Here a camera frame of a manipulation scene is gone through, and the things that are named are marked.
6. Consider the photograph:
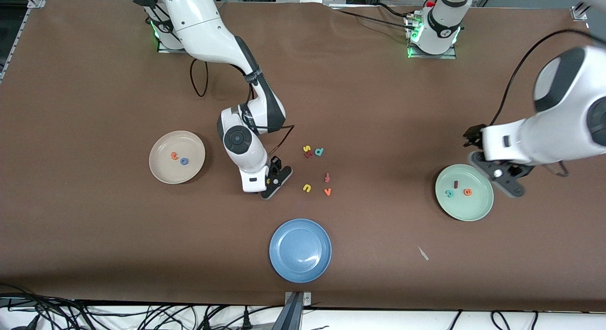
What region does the light green plate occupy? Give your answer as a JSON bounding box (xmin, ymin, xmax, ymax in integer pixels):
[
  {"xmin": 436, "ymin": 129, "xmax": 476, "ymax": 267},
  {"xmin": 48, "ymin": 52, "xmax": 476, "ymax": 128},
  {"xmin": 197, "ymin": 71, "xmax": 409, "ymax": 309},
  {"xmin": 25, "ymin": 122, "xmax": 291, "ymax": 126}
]
[{"xmin": 435, "ymin": 164, "xmax": 494, "ymax": 222}]

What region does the blue plate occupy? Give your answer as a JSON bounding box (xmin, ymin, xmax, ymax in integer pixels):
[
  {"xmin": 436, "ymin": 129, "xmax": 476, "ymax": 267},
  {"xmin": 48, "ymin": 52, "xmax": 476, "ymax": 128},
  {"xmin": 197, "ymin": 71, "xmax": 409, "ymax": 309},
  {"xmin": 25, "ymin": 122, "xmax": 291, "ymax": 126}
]
[{"xmin": 269, "ymin": 218, "xmax": 332, "ymax": 284}]

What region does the beige brown plate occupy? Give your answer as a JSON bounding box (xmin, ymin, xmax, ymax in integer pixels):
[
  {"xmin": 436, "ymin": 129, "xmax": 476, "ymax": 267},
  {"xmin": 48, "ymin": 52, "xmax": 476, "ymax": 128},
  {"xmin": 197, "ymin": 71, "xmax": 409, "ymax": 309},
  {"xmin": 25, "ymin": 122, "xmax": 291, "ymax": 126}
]
[{"xmin": 149, "ymin": 130, "xmax": 206, "ymax": 185}]

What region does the brown table cover sheet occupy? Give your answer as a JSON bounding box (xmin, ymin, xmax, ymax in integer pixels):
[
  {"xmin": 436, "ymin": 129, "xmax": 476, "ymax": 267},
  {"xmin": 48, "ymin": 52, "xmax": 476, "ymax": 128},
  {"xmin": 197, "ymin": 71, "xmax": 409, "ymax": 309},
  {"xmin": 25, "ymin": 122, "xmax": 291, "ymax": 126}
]
[{"xmin": 0, "ymin": 0, "xmax": 606, "ymax": 312}]

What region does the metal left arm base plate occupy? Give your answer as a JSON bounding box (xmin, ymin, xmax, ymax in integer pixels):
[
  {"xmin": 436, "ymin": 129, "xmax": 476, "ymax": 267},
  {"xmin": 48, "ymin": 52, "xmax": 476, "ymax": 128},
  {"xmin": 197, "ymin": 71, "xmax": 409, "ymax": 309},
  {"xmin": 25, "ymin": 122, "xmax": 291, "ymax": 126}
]
[{"xmin": 405, "ymin": 13, "xmax": 458, "ymax": 60}]

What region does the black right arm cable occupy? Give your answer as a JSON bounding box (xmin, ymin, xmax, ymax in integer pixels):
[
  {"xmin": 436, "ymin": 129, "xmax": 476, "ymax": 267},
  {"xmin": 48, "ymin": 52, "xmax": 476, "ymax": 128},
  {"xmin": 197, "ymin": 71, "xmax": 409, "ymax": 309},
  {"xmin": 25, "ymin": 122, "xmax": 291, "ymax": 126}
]
[{"xmin": 189, "ymin": 58, "xmax": 295, "ymax": 156}]

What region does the grey metal camera bracket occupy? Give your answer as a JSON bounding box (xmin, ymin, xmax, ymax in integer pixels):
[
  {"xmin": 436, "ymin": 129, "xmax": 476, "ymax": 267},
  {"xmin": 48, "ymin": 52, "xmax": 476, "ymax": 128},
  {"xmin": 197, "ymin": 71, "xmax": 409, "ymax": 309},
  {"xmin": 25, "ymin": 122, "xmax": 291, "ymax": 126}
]
[{"xmin": 272, "ymin": 291, "xmax": 313, "ymax": 330}]

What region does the black cable on table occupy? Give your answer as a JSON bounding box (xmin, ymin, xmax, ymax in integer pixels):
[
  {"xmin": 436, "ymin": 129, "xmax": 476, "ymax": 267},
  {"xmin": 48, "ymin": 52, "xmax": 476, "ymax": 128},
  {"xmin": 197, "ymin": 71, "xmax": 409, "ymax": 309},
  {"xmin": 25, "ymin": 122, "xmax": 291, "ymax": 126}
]
[{"xmin": 331, "ymin": 2, "xmax": 417, "ymax": 31}]

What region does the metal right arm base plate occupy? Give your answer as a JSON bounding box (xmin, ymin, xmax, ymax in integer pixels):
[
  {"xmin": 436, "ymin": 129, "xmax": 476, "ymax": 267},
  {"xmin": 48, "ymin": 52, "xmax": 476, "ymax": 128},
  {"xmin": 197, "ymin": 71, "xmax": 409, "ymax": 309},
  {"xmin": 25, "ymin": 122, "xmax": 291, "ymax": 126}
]
[{"xmin": 157, "ymin": 34, "xmax": 186, "ymax": 54}]

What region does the aluminium frame rail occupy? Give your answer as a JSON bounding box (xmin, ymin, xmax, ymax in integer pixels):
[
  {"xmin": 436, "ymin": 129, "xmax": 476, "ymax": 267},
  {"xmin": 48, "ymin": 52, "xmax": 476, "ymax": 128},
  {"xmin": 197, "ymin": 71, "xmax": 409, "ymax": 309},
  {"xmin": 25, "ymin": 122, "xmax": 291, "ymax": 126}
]
[
  {"xmin": 0, "ymin": 0, "xmax": 48, "ymax": 82},
  {"xmin": 570, "ymin": 0, "xmax": 606, "ymax": 68}
]

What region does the black cable bundle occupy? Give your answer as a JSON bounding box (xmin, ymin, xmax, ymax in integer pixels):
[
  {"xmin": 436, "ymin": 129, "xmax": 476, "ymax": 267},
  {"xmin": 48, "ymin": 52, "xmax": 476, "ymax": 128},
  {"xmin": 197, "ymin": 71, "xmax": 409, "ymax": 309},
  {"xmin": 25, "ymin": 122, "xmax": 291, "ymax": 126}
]
[{"xmin": 0, "ymin": 284, "xmax": 266, "ymax": 330}]

